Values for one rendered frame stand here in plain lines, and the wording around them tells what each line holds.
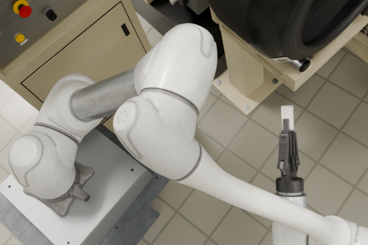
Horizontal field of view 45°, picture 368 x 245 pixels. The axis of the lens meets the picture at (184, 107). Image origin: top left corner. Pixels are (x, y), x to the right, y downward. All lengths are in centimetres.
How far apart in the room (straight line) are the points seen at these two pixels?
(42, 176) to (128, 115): 57
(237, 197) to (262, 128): 130
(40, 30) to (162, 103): 89
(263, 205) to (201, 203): 120
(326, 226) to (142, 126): 51
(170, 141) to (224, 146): 144
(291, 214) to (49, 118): 76
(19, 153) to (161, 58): 60
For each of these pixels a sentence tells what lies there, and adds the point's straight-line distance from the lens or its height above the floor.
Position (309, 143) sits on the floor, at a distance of 229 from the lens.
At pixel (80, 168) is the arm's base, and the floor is 79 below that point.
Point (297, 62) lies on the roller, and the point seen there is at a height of 92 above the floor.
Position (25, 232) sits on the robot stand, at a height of 65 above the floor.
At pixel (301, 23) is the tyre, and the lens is 112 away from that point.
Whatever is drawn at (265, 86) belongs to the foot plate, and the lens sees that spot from 239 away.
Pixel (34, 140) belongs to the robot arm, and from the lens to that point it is 135.
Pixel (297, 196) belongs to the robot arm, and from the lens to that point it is 125.
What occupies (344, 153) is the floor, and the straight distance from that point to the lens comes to 229.
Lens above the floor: 216
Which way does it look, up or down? 65 degrees down
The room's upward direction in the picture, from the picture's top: 23 degrees counter-clockwise
